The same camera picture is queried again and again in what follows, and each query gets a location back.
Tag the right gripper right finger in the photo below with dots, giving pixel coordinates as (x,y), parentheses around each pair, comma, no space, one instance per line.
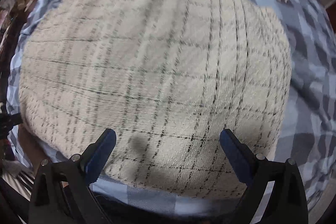
(287,202)

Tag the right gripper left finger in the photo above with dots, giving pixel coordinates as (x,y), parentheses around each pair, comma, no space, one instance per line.
(61,192)

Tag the cream plaid tweed jacket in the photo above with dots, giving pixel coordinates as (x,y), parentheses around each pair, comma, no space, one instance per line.
(167,76)

